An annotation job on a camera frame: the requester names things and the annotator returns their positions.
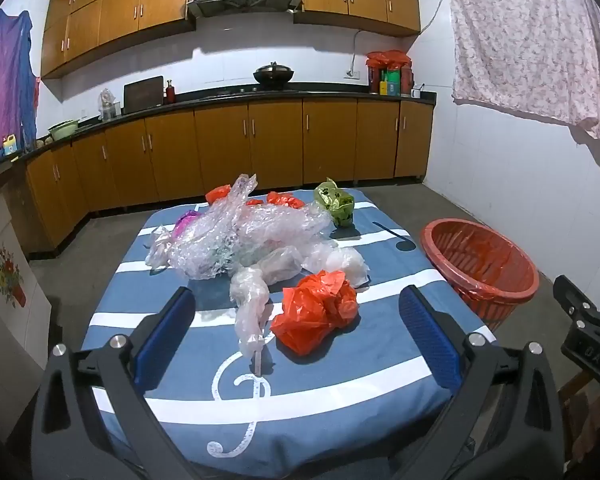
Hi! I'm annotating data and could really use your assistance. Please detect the large orange plastic bag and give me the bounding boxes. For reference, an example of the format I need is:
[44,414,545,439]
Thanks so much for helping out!
[245,191,307,210]

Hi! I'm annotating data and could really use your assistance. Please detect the white cord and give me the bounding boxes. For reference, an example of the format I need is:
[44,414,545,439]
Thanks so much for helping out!
[420,0,449,36]

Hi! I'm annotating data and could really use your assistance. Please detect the black kitchen countertop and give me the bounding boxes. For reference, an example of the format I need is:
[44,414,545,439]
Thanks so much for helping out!
[0,82,438,176]

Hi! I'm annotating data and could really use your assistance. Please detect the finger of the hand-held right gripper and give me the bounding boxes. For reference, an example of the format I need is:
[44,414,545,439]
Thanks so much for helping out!
[553,274,594,318]

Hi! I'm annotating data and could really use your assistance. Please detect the white panel with flower print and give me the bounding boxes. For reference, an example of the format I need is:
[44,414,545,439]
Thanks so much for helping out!
[0,180,63,441]

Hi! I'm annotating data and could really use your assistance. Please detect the dark cutting board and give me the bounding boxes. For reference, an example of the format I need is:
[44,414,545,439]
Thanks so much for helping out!
[123,76,165,115]

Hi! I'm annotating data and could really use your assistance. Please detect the wooden chair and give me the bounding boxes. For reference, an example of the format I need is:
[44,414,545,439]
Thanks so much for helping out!
[557,370,600,466]

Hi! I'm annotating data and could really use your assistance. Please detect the jar wrapped in plastic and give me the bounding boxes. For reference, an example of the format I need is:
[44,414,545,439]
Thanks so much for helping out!
[98,88,121,123]

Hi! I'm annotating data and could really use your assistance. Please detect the wall socket with cable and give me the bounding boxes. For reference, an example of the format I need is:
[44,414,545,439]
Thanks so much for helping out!
[346,30,372,80]

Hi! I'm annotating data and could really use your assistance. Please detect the black wok with lid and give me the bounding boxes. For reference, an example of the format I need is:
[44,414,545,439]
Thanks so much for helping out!
[253,61,296,85]

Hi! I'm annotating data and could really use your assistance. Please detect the blue striped tablecloth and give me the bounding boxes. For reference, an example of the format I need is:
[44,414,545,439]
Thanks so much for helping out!
[80,187,498,476]

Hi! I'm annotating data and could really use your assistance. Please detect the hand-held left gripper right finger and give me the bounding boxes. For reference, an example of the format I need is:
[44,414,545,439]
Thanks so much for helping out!
[395,284,566,480]

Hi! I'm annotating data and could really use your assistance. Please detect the long translucent plastic bag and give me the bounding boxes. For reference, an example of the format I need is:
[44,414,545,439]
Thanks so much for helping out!
[229,266,273,361]

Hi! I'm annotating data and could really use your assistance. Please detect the red plastic basket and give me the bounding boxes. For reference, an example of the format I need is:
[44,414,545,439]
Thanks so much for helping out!
[420,218,540,331]

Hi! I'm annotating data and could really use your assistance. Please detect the wooden lower cabinets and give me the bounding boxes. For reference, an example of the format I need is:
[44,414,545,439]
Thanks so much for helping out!
[25,97,435,250]

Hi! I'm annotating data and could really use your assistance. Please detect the small orange plastic bag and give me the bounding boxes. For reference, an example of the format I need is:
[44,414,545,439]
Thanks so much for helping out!
[205,185,233,206]

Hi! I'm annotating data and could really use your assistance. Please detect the white plastic bag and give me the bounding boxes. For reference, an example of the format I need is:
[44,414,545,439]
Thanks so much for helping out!
[302,242,371,288]

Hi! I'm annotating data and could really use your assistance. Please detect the green printed plastic bag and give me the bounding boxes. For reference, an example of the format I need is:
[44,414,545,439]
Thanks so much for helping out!
[314,178,356,228]

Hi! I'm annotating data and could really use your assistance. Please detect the green basin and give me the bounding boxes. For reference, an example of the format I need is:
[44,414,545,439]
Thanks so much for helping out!
[47,119,80,142]

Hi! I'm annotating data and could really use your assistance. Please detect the floral hanging sheet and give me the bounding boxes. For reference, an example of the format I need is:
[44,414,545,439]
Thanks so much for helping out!
[442,0,600,141]

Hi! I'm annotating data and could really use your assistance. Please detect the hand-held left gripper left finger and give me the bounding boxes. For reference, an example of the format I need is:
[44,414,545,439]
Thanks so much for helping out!
[30,286,206,480]

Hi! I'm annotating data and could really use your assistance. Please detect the gas stove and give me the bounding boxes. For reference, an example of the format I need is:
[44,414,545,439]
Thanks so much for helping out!
[200,87,301,97]

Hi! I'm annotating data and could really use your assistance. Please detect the small translucent plastic bag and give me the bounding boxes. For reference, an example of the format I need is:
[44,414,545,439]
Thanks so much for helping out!
[257,246,306,283]

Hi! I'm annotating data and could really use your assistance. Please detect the thin pale stick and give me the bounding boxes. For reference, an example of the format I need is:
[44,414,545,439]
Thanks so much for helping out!
[252,332,266,376]

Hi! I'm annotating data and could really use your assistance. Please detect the purple plastic bag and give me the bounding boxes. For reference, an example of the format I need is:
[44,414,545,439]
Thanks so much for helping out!
[175,210,202,236]

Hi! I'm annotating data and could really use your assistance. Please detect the red bag of groceries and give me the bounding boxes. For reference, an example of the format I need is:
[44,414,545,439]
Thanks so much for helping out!
[365,50,415,96]

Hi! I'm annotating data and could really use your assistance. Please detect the purple hanging cloth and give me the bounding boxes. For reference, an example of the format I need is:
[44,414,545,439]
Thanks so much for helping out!
[0,10,38,161]

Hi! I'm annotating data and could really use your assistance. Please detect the large clear plastic wrap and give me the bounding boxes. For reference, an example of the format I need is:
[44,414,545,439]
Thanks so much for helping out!
[145,173,338,281]

